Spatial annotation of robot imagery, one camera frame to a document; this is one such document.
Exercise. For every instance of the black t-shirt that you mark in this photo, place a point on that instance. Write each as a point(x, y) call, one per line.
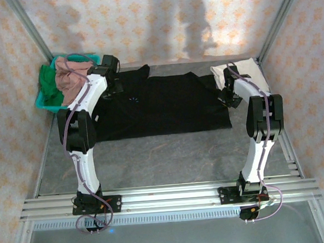
point(164, 113)

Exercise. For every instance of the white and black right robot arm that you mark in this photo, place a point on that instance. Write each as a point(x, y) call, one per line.
point(252, 162)

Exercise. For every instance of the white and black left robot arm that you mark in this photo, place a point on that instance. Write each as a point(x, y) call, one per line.
point(97, 90)

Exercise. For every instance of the white folded t-shirt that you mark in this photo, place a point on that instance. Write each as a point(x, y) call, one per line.
point(250, 68)

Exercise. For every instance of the pink t-shirt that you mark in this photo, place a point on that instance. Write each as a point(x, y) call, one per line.
point(65, 86)

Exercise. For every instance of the teal plastic basket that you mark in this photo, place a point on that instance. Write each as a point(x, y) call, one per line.
point(47, 106)

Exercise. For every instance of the green t-shirt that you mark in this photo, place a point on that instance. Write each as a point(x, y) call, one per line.
point(48, 79)

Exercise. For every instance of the black base connector box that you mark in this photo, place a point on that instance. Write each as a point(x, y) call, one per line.
point(247, 214)

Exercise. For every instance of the grey metal sheet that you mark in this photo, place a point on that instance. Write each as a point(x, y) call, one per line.
point(170, 240)

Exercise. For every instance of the aluminium table side rail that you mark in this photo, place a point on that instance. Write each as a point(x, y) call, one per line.
point(38, 174)
point(294, 162)

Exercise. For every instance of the aluminium frame post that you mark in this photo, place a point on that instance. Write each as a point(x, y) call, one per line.
point(31, 27)
point(283, 10)

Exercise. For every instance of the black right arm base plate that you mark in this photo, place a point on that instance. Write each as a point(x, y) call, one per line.
point(224, 196)

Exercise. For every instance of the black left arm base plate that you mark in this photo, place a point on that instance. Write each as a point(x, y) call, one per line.
point(116, 202)

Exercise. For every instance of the long aluminium mounting rail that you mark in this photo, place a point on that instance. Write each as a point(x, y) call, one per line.
point(170, 197)

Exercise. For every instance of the aluminium frame leg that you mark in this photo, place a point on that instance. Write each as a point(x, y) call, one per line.
point(20, 242)
point(322, 221)

